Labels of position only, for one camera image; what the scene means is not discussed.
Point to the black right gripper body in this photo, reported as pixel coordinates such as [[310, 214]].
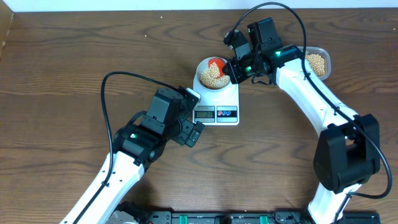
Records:
[[244, 68]]

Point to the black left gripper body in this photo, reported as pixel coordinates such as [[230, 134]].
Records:
[[183, 136]]

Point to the orange plastic measuring scoop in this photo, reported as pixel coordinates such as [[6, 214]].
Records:
[[215, 66]]

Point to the soybeans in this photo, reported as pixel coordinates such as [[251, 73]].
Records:
[[317, 64], [212, 83]]

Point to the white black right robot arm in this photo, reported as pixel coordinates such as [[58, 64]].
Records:
[[346, 155]]

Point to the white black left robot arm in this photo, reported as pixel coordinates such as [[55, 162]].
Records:
[[135, 147]]

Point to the white digital kitchen scale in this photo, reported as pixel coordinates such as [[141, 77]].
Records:
[[217, 107]]

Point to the grey round bowl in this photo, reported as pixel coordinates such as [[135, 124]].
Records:
[[202, 67]]

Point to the clear plastic container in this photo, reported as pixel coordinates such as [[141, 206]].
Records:
[[325, 55]]

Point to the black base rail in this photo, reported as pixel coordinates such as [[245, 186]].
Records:
[[129, 212]]

